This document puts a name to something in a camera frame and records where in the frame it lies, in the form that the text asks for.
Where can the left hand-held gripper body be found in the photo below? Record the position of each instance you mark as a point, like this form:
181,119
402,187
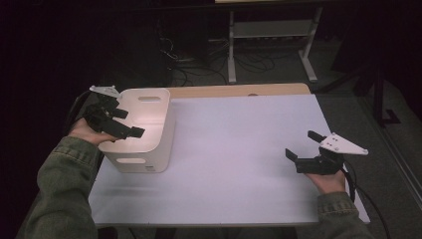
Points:
103,116

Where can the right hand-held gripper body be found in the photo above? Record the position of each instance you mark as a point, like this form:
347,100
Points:
320,164

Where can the white plastic bin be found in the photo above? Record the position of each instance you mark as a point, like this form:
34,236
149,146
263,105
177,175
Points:
146,113

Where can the person's right hand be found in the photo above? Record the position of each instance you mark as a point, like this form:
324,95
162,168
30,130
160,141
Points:
328,183

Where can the person's left hand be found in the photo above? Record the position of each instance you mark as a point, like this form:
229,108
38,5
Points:
84,132

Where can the white table mat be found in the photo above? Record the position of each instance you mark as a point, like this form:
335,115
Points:
232,149

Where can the black metal stand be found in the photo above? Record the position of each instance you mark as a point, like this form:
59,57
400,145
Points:
378,99

